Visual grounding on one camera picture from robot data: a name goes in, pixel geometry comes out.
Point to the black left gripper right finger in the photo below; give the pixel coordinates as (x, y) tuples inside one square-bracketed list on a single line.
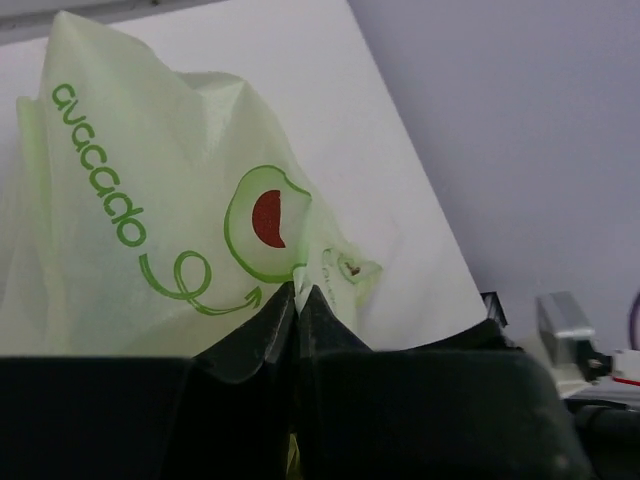
[(428, 413)]

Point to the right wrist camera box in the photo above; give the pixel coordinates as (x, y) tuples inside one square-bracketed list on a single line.
[(569, 351)]

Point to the light green plastic bag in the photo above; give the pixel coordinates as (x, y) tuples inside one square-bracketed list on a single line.
[(154, 212)]

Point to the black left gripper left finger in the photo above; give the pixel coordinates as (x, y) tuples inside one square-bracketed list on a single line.
[(222, 414)]

